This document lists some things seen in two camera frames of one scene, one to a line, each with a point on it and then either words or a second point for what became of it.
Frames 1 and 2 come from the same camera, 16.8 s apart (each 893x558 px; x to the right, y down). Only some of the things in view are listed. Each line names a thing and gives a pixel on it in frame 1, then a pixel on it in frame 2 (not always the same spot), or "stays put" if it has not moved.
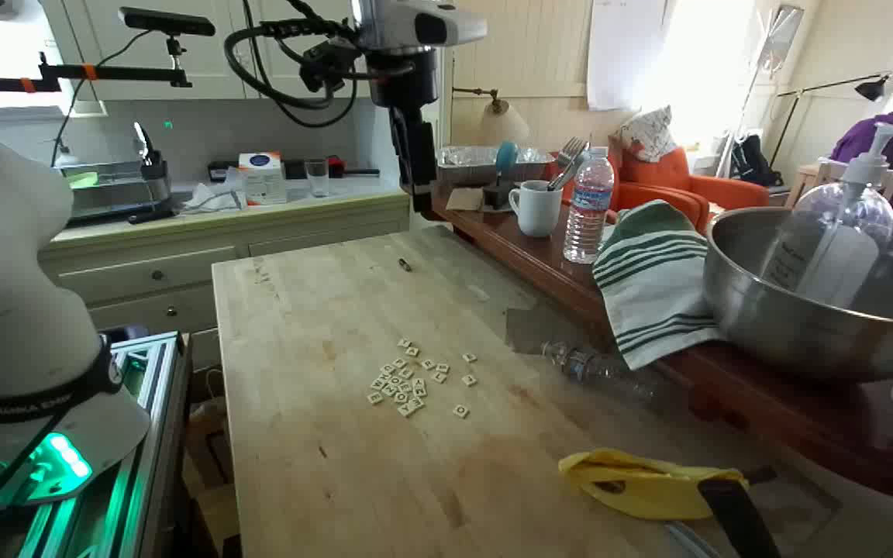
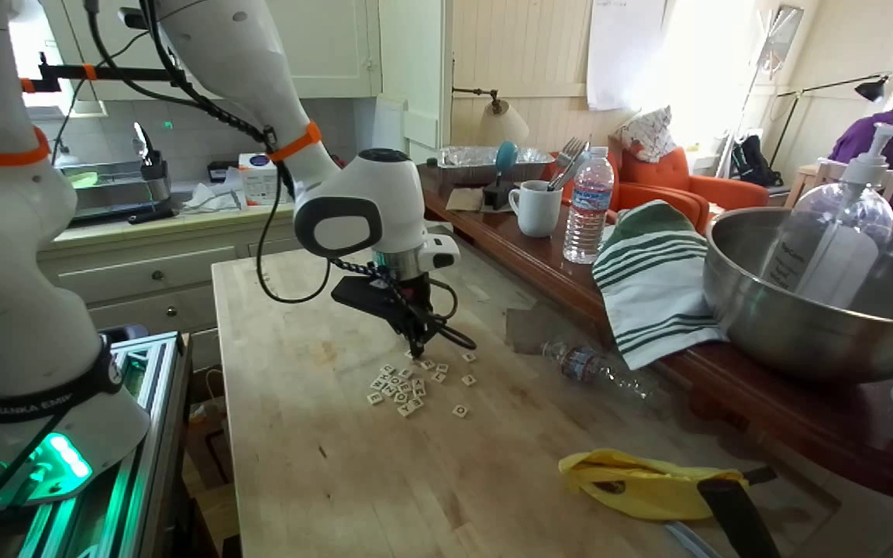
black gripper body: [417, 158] to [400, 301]
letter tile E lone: [459, 414] stays put
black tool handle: [739, 515] stays put
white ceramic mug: [533, 206] stays put
